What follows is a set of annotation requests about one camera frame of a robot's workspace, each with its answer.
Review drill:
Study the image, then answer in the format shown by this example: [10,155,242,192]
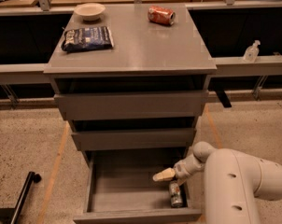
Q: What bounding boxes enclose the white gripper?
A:
[153,156,199,186]

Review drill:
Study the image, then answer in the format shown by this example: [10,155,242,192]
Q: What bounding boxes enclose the green silver 7up can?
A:
[169,181,184,208]

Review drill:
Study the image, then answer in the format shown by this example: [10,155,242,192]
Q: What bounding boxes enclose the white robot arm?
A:
[153,141,282,224]

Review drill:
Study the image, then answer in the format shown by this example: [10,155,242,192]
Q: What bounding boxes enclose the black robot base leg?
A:
[0,172,42,224]

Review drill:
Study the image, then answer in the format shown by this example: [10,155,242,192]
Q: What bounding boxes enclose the grey middle drawer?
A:
[72,128,195,151]

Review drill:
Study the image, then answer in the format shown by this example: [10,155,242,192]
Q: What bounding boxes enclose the grey open bottom drawer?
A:
[74,147,201,224]

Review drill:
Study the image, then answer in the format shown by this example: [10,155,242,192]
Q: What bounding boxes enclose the grey top drawer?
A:
[54,91,207,120]

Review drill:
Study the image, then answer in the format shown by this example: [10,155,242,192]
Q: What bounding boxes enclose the grey drawer cabinet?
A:
[44,4,217,161]

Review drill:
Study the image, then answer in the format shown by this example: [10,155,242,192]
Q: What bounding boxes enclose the red soda can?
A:
[148,6,176,25]

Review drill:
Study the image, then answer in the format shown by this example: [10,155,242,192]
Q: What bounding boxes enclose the clear sanitizer pump bottle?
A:
[243,40,261,63]

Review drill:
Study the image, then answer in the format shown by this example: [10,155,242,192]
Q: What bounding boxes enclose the dark blue chip bag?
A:
[61,26,114,53]

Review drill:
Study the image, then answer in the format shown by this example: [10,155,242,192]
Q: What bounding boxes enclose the white ceramic bowl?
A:
[74,3,106,21]

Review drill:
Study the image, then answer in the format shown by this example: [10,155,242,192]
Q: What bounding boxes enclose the black bracket under rail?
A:
[216,90,232,108]

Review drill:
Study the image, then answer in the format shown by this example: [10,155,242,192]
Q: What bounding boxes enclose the grey metal rail frame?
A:
[0,4,282,85]

